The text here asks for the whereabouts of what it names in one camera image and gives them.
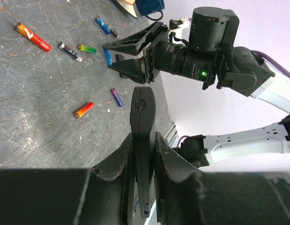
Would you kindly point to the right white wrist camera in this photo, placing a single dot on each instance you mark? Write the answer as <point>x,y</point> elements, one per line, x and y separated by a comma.
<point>176,28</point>

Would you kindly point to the purple blue battery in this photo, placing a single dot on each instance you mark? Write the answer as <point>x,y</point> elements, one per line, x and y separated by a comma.
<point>117,97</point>

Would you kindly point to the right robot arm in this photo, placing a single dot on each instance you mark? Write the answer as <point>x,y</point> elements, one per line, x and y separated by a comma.
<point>209,56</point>

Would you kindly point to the black battery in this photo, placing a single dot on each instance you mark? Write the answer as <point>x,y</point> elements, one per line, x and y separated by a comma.
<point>113,32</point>
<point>62,46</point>

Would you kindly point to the white square plate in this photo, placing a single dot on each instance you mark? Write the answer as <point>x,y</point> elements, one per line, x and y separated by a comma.
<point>128,6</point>

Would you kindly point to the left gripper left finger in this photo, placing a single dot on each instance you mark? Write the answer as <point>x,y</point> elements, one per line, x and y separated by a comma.
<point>101,195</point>

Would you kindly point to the black battery far right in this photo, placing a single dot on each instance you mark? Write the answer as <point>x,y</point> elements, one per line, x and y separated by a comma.
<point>113,32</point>

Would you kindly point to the black battery centre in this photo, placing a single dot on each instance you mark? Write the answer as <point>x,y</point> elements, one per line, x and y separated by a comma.
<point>62,46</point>

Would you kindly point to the red yellow battery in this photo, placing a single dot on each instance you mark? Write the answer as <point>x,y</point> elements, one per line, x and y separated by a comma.
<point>83,110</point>

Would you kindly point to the red orange battery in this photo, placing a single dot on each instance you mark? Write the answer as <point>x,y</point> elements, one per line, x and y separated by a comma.
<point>32,37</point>

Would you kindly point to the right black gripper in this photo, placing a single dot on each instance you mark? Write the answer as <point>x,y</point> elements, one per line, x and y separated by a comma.
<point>148,40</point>

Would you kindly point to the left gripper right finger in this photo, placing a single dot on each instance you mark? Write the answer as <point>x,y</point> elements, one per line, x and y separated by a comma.
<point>188,196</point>

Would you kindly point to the green battery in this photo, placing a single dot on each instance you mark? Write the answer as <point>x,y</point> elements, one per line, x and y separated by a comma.
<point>85,48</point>

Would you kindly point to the navy blue cup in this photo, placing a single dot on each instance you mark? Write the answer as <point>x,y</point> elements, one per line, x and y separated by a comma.
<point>147,7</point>

